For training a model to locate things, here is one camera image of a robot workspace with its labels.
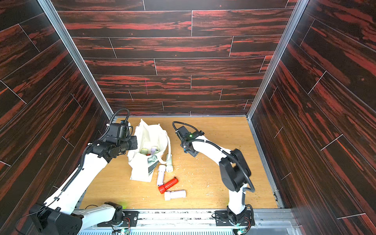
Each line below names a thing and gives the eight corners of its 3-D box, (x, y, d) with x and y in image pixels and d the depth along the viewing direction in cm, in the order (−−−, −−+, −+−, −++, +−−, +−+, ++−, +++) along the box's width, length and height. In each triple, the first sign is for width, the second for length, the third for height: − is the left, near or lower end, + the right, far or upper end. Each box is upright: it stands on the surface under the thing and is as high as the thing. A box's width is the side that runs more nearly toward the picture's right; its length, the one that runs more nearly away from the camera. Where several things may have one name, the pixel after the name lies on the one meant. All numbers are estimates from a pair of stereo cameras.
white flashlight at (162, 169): (157, 185, 86) (156, 183, 83) (159, 167, 94) (159, 164, 91) (163, 185, 86) (163, 183, 83) (165, 167, 94) (165, 164, 91)
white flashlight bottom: (165, 200, 82) (164, 199, 79) (164, 193, 84) (164, 191, 82) (186, 197, 83) (186, 196, 80) (185, 190, 85) (185, 188, 83)
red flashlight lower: (161, 194, 83) (160, 192, 80) (158, 189, 85) (157, 187, 82) (178, 183, 87) (178, 181, 85) (175, 178, 89) (175, 176, 86)
